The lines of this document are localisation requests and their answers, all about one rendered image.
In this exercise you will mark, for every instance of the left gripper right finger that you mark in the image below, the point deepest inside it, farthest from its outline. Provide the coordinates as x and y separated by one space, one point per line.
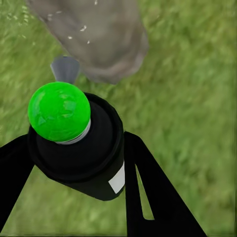
172 217

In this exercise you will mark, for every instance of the tree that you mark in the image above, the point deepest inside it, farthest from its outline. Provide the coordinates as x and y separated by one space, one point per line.
107 37

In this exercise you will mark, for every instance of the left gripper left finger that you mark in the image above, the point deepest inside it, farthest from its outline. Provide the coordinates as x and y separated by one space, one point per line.
15 167

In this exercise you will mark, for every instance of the pesticide atomizer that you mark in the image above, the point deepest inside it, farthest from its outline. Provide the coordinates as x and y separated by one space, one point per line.
76 138

